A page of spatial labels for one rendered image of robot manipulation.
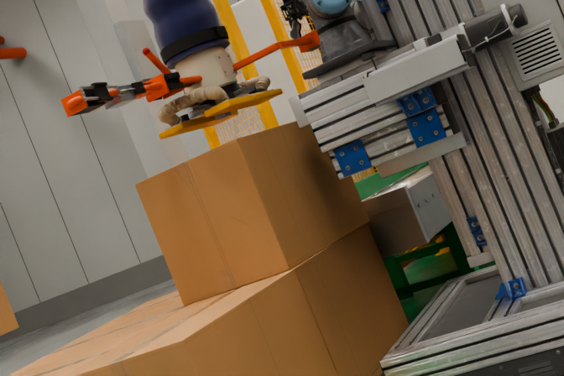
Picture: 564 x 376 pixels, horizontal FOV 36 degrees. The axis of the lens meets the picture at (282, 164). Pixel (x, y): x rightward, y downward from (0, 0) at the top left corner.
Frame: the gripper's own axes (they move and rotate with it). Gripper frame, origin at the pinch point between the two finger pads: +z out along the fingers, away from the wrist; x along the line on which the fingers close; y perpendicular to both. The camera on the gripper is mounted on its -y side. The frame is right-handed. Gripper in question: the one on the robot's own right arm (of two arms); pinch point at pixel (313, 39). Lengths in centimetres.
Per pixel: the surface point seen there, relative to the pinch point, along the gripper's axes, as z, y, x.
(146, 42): -47, -81, -120
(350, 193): 53, 6, -6
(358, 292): 81, 27, -6
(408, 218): 68, -6, 4
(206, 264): 54, 60, -33
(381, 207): 62, -6, -3
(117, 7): -67, -77, -125
